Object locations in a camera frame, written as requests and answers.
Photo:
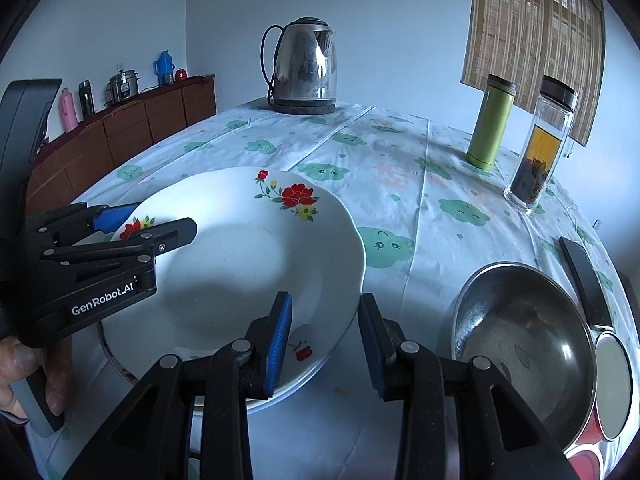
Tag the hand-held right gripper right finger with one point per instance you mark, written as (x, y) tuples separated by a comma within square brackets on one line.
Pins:
[(371, 345)]

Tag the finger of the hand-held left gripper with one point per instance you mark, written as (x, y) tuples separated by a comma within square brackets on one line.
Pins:
[(170, 235), (117, 215)]

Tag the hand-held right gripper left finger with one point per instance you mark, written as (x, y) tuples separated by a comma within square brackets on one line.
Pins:
[(279, 345)]

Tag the white plate with red flowers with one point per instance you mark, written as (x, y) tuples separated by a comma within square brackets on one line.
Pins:
[(240, 240)]

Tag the stainless steel bowl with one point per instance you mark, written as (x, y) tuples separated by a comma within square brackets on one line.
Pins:
[(525, 350)]

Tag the white enamel bowl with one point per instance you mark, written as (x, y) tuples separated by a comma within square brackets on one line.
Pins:
[(612, 385)]

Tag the red plastic bowl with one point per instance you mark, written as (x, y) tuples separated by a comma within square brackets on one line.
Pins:
[(587, 462)]

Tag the person's left hand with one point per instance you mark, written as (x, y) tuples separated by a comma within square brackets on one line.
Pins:
[(12, 360)]

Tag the brown wooden sideboard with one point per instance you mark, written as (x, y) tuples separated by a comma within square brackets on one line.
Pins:
[(115, 135)]

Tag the pink thermos flask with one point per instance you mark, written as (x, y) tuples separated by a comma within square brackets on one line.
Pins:
[(69, 110)]

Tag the black thermos flask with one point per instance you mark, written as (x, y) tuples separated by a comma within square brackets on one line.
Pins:
[(86, 100)]

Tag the steel pressure cooker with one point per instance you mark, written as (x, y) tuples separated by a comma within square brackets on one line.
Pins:
[(122, 89)]

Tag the blue thermos jug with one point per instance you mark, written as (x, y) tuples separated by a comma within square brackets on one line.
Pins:
[(164, 69)]

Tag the small red jar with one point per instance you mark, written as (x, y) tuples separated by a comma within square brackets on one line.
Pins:
[(181, 75)]

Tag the white tablecloth with green clouds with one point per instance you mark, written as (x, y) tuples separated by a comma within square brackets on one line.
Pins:
[(400, 185)]

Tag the black kettle base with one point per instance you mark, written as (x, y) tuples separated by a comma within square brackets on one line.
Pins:
[(302, 107)]

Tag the stainless steel electric kettle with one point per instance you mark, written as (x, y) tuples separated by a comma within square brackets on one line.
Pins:
[(305, 60)]

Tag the black smartphone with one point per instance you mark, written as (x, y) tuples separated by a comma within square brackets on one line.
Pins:
[(585, 285)]

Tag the green thermos bottle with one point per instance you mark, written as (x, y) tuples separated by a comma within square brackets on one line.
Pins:
[(490, 125)]

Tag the glass tea bottle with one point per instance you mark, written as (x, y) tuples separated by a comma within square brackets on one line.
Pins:
[(540, 160)]

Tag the bamboo window blind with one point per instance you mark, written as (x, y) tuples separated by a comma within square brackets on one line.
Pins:
[(535, 45)]

